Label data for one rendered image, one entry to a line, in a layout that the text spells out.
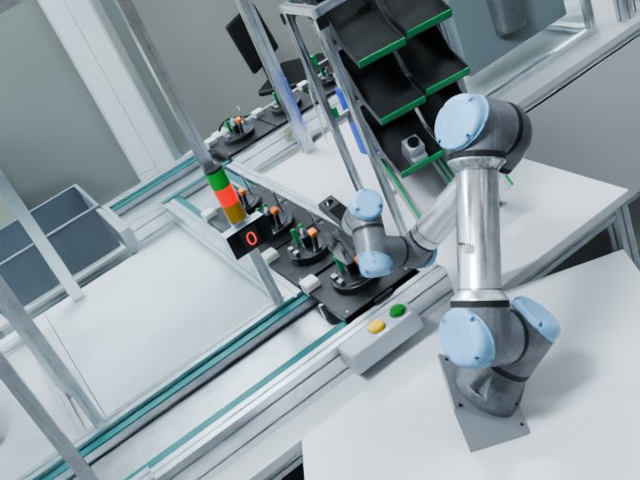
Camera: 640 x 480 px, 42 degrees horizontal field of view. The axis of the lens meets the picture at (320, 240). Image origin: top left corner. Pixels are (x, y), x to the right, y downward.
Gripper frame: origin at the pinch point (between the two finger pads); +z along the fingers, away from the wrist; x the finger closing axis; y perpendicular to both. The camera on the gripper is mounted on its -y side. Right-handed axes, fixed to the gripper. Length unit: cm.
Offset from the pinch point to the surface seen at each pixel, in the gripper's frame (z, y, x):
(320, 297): 9.1, 8.2, -11.1
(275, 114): 106, -78, 45
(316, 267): 19.4, -1.0, -4.0
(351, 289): 2.3, 11.9, -4.5
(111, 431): 17, 5, -75
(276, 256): 31.7, -12.5, -8.8
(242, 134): 102, -77, 27
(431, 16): -33, -28, 44
